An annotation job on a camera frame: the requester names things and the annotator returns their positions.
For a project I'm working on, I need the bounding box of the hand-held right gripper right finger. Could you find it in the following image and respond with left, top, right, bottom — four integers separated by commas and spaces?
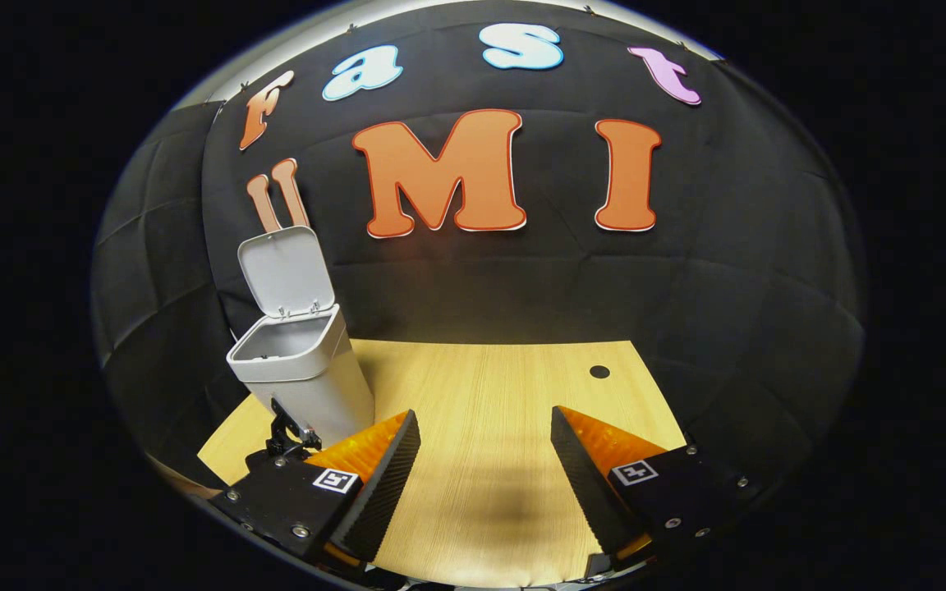
550, 405, 771, 567

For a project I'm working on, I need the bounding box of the white desktop garbage bin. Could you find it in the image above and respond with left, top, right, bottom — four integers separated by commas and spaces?
226, 226, 378, 449

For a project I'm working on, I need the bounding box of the wooden desktop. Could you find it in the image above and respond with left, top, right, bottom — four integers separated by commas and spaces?
197, 339, 687, 589

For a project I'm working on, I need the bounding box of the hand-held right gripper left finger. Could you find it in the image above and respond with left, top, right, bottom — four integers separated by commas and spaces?
210, 409, 423, 575

